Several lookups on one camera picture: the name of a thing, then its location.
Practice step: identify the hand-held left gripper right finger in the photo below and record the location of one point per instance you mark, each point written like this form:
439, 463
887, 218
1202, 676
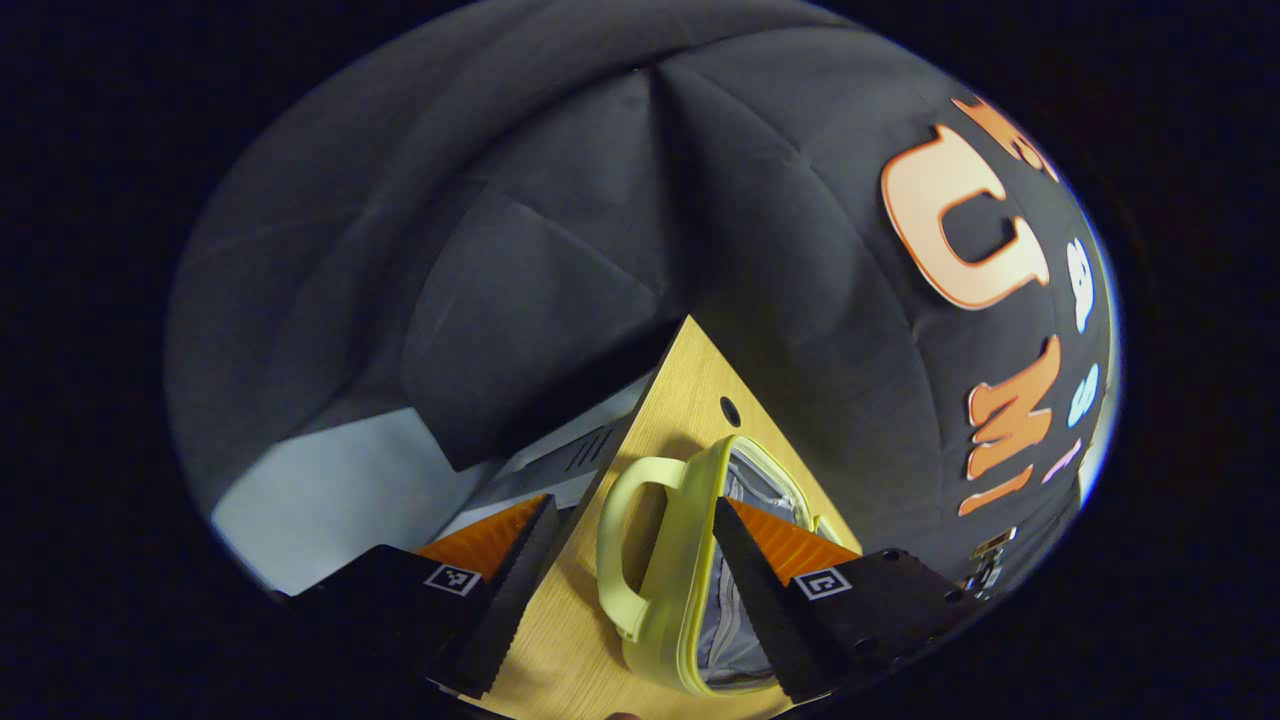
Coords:
765, 610

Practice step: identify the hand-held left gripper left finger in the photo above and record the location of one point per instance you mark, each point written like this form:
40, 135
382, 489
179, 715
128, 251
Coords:
500, 610

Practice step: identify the pale yellow suitcase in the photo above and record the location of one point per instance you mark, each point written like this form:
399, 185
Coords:
670, 600

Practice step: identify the grey vented metal panel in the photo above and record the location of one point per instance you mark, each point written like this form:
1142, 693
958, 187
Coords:
570, 462

